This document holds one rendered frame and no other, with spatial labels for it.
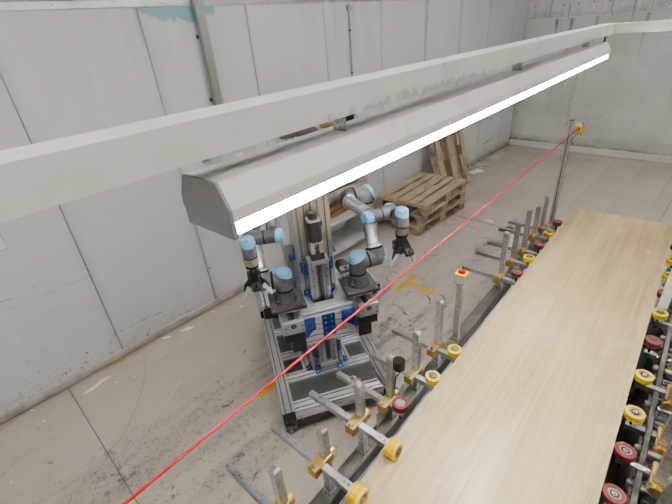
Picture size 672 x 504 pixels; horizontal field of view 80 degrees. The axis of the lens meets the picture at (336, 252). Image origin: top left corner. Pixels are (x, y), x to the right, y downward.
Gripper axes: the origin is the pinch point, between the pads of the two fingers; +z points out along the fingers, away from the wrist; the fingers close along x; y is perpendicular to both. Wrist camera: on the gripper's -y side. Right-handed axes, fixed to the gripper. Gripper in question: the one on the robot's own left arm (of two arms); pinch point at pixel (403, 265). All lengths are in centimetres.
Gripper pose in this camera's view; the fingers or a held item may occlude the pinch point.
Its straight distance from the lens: 235.4
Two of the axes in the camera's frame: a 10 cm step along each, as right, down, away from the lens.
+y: -2.8, -4.5, 8.5
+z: 0.8, 8.7, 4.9
